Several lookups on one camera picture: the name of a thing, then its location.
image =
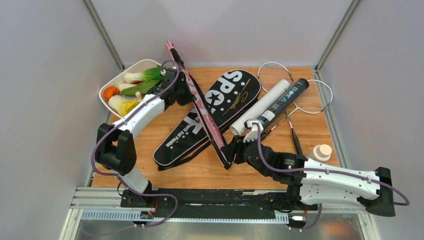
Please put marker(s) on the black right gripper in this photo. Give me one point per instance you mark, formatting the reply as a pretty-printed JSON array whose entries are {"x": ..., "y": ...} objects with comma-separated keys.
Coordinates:
[{"x": 229, "y": 151}]

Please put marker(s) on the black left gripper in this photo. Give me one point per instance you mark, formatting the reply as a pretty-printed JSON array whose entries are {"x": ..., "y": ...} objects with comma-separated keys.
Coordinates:
[{"x": 190, "y": 97}]

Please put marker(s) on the pink racket cover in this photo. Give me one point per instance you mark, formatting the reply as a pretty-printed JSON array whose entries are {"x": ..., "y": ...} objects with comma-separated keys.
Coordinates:
[{"x": 212, "y": 130}]

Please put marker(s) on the black shuttlecock tube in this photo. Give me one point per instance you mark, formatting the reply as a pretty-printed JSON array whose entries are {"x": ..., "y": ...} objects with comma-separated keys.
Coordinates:
[{"x": 283, "y": 102}]

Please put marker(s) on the white shuttlecock tube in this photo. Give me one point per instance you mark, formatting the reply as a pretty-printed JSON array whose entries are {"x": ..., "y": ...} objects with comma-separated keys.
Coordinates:
[{"x": 238, "y": 127}]

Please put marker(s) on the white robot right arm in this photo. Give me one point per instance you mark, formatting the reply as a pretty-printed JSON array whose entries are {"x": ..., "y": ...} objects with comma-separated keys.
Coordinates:
[{"x": 310, "y": 182}]

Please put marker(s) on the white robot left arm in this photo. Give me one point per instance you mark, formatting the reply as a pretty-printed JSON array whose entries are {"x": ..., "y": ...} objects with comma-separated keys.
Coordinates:
[{"x": 114, "y": 153}]

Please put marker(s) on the green bok choy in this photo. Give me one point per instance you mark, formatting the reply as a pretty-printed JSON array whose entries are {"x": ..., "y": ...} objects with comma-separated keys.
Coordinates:
[{"x": 149, "y": 74}]

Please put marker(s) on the green leafy vegetable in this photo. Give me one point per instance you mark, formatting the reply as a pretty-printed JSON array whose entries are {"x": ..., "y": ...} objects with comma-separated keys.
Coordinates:
[{"x": 143, "y": 88}]

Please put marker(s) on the beige mushroom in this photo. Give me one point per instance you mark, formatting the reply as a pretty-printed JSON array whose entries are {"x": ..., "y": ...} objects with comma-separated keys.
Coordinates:
[{"x": 138, "y": 96}]

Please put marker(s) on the white rectangular tray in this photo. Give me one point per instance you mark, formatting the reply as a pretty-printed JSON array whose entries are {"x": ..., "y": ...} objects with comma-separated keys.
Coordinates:
[{"x": 119, "y": 79}]

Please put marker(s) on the black racket cover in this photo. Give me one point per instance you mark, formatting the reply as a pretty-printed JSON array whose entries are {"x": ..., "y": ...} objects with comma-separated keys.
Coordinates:
[{"x": 228, "y": 98}]

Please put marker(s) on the yellow napa cabbage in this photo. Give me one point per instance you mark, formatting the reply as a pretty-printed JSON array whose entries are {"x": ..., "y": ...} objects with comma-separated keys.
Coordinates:
[{"x": 122, "y": 105}]

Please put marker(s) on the white racket left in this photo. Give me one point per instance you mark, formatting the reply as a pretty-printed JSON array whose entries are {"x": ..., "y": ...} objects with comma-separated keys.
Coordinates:
[{"x": 269, "y": 74}]

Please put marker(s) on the white racket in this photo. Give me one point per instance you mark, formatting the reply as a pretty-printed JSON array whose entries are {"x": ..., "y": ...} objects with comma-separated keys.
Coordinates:
[
  {"x": 269, "y": 74},
  {"x": 314, "y": 100}
]

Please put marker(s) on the white tube cap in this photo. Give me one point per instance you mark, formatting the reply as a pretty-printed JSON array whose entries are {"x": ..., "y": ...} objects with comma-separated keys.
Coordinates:
[{"x": 320, "y": 153}]

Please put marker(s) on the white racket right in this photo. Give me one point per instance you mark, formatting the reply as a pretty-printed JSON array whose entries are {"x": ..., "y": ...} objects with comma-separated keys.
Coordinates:
[{"x": 314, "y": 100}]

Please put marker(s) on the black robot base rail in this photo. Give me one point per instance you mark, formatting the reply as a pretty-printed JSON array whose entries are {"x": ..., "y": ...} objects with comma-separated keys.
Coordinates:
[{"x": 212, "y": 204}]

